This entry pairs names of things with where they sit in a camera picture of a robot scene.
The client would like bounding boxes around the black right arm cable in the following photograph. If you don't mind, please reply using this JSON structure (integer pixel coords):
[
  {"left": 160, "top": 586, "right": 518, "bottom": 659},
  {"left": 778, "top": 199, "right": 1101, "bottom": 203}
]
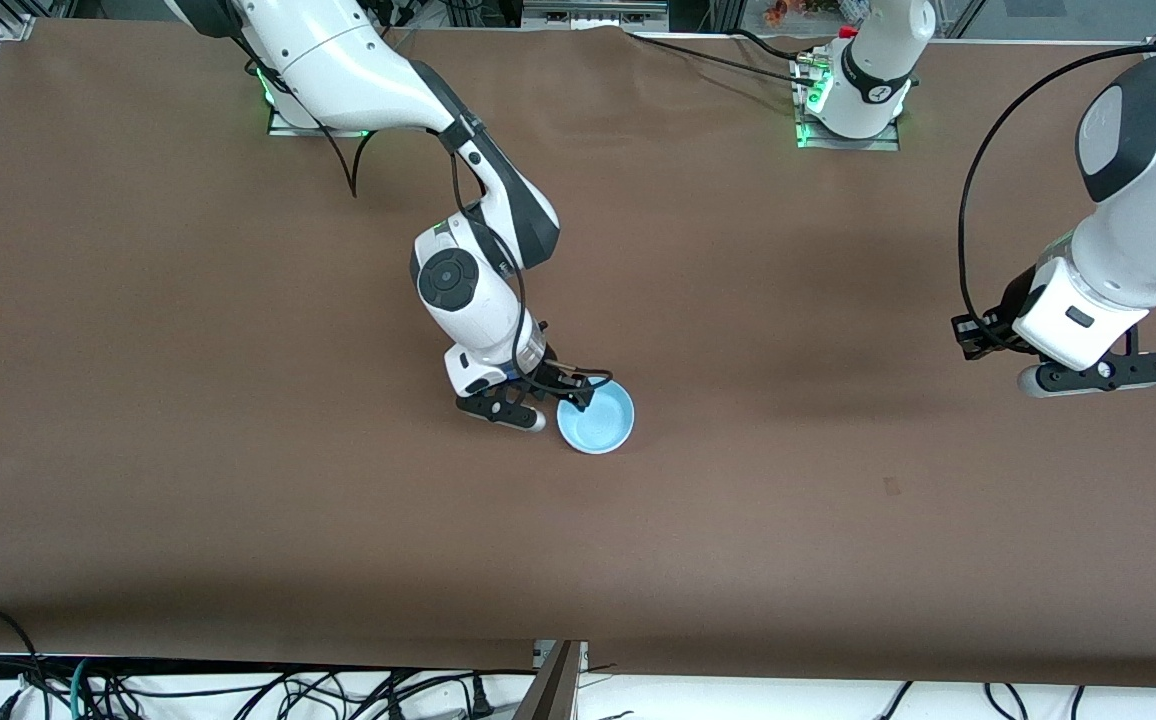
[{"left": 323, "top": 120, "right": 617, "bottom": 411}]

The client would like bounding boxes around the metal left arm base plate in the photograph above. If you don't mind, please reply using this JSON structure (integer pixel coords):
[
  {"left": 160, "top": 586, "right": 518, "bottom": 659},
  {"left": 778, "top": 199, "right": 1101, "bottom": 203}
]
[{"left": 794, "top": 55, "right": 902, "bottom": 152}]

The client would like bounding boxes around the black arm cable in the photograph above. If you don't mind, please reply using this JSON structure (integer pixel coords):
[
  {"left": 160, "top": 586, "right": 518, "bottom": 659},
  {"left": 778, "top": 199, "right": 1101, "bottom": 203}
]
[
  {"left": 956, "top": 42, "right": 1156, "bottom": 346},
  {"left": 323, "top": 120, "right": 617, "bottom": 411}
]

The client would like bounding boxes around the short black table cable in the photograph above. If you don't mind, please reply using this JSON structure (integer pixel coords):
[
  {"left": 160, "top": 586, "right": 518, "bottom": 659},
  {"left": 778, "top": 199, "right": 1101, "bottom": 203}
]
[{"left": 733, "top": 28, "right": 811, "bottom": 63}]

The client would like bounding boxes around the dark angled beam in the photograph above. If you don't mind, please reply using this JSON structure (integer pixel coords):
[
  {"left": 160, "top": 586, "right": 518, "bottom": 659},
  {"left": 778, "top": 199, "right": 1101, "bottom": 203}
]
[{"left": 513, "top": 640, "right": 590, "bottom": 720}]

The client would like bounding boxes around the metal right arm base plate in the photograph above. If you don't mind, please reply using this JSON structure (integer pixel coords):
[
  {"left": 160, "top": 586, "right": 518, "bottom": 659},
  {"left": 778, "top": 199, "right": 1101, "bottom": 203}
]
[{"left": 267, "top": 70, "right": 371, "bottom": 138}]

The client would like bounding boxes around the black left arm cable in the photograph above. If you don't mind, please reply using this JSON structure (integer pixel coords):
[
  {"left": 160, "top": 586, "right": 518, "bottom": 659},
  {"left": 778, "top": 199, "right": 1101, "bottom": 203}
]
[{"left": 956, "top": 42, "right": 1156, "bottom": 346}]

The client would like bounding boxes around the light blue bowl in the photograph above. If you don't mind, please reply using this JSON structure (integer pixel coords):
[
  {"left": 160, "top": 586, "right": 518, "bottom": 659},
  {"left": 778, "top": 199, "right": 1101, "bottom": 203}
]
[{"left": 557, "top": 379, "right": 636, "bottom": 456}]

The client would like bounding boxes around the brown table cover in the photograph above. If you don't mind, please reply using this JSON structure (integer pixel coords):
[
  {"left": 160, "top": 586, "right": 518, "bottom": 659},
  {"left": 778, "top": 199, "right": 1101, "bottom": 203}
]
[{"left": 0, "top": 22, "right": 1156, "bottom": 691}]

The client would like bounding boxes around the long black table cable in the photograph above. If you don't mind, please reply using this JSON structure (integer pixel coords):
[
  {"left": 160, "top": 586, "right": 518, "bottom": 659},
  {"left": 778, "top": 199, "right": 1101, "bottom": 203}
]
[{"left": 626, "top": 33, "right": 819, "bottom": 87}]

